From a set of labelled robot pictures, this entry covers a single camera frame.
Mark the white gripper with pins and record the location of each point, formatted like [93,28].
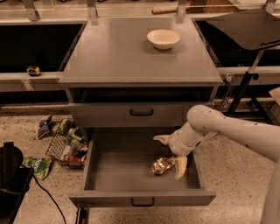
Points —
[178,145]

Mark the crushed orange can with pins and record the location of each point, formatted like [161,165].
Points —
[162,165]

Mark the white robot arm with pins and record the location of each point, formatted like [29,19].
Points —
[204,122]

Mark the open grey middle drawer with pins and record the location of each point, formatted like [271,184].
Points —
[118,172]

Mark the grey drawer cabinet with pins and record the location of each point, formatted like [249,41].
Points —
[115,62]

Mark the closed grey upper drawer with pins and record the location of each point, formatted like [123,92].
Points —
[110,115]

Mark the white bowl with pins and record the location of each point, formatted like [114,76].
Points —
[163,39]

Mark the blue snack bag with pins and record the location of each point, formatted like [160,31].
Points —
[44,126]

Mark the green snack bag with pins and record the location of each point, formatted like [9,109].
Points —
[40,166]

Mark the wooden stick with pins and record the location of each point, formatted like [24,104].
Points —
[160,11]

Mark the black tray stand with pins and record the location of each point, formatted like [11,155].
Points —
[252,30]

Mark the yellow tape measure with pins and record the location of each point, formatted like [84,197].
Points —
[33,70]

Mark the wire basket with items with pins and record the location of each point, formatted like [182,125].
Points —
[68,146]

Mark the black device with cable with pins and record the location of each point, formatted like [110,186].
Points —
[15,181]

